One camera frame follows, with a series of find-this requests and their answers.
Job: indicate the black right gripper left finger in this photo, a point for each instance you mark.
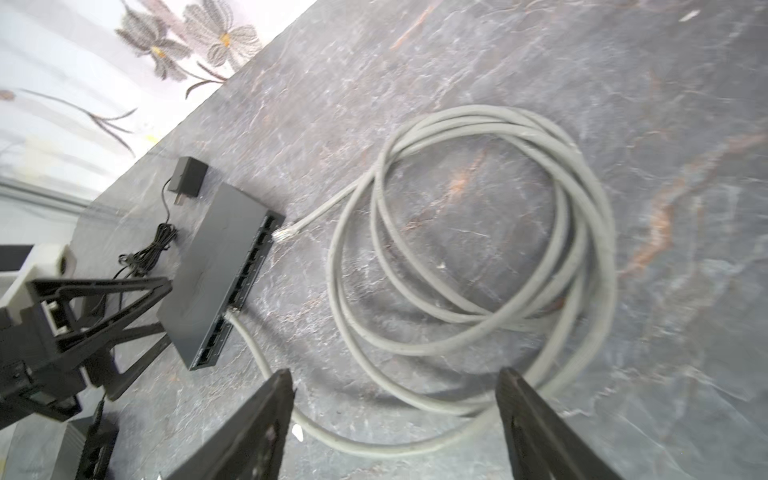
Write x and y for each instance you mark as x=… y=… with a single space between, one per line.
x=250 y=445

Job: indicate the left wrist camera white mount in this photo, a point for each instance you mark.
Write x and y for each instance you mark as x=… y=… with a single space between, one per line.
x=23 y=263

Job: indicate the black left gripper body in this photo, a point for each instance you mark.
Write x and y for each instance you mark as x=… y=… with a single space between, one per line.
x=34 y=380

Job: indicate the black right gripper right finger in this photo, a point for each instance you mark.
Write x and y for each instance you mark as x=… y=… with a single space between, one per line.
x=540 y=444

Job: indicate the slim ribbed black switch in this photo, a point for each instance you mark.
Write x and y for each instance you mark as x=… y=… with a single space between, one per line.
x=86 y=448

